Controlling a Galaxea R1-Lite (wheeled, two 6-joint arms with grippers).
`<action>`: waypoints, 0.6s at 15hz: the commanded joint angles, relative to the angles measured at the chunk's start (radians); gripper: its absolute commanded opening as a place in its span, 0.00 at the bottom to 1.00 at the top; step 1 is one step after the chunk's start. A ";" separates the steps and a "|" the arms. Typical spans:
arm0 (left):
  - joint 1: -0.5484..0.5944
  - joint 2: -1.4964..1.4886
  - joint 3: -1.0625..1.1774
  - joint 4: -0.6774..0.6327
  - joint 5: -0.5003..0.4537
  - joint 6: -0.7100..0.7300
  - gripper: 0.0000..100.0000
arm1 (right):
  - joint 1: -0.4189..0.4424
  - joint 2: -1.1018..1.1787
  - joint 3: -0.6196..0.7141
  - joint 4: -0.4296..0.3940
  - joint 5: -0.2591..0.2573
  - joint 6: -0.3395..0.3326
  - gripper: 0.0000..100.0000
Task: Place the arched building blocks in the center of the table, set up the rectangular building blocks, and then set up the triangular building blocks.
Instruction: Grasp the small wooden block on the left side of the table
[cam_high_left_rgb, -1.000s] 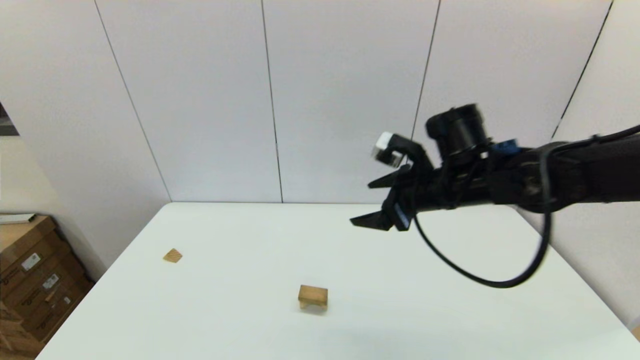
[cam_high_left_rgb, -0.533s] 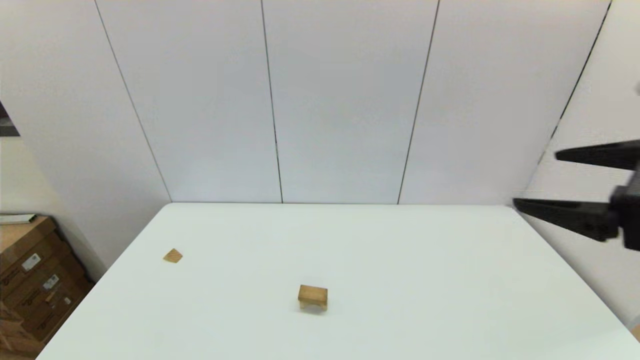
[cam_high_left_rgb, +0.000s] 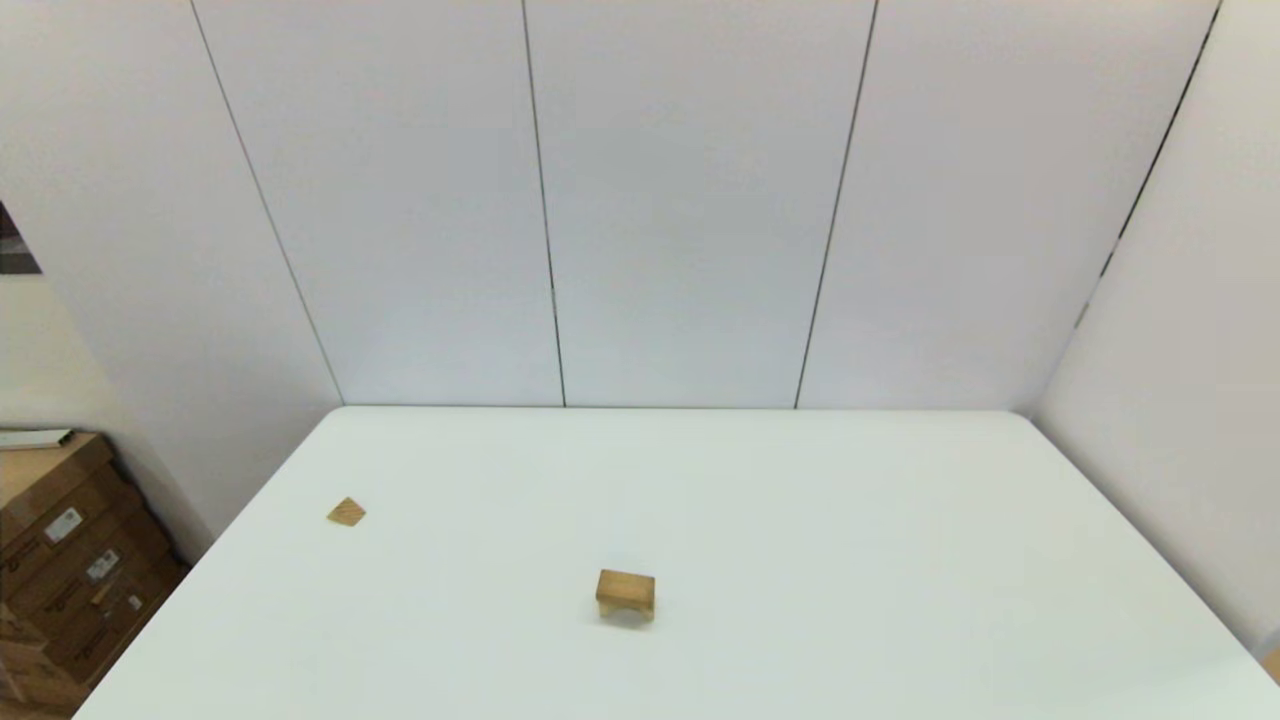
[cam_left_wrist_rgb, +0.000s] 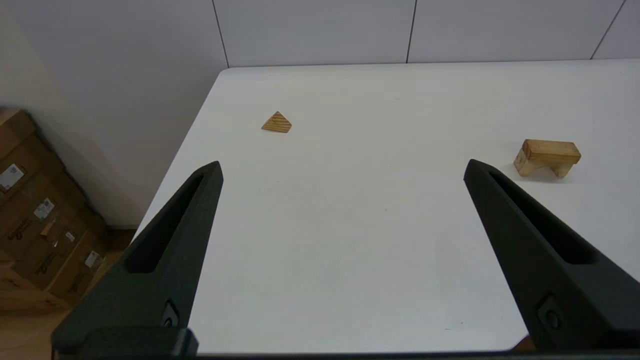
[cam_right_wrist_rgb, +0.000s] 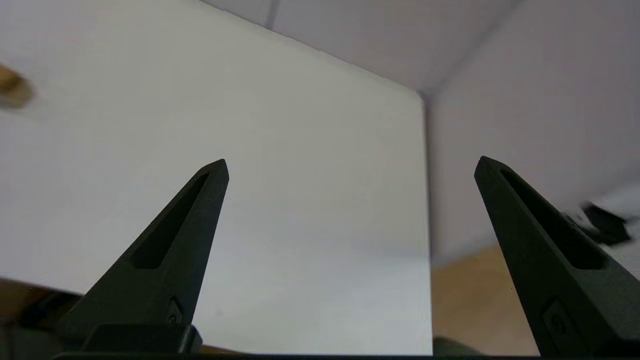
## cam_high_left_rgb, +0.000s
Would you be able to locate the rectangular wooden building block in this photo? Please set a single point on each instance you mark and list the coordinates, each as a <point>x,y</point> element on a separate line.
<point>625,582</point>

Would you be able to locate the arched wooden building block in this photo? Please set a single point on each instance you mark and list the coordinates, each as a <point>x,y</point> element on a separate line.
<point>608,610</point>

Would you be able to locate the triangular wooden building block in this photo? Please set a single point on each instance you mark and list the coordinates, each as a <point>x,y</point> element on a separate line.
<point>346,513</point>

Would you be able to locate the white flat object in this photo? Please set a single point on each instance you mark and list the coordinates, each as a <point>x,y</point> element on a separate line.
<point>35,437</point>

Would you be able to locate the dark wall panel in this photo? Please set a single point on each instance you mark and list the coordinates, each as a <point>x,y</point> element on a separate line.
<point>12,250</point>

